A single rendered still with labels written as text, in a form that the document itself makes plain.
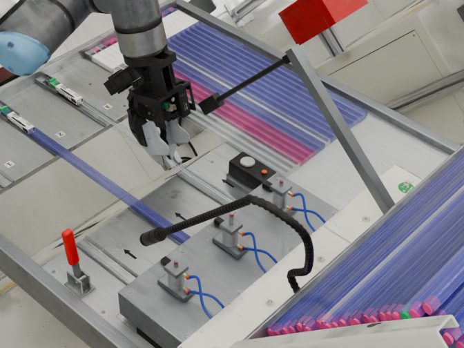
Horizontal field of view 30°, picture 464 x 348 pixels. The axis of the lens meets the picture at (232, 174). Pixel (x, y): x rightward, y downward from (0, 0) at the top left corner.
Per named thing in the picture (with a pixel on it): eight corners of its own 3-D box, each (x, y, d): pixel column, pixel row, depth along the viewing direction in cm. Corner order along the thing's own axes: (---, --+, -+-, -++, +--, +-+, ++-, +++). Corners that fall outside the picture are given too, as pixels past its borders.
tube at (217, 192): (49, 86, 161) (48, 81, 161) (54, 83, 162) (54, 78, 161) (253, 223, 137) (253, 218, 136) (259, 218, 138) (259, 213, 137)
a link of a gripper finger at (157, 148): (168, 179, 142) (159, 129, 138) (145, 170, 146) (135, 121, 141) (182, 171, 144) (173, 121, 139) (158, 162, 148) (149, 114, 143)
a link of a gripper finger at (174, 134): (188, 167, 145) (175, 121, 140) (164, 158, 149) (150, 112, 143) (201, 157, 146) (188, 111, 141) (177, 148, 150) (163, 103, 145)
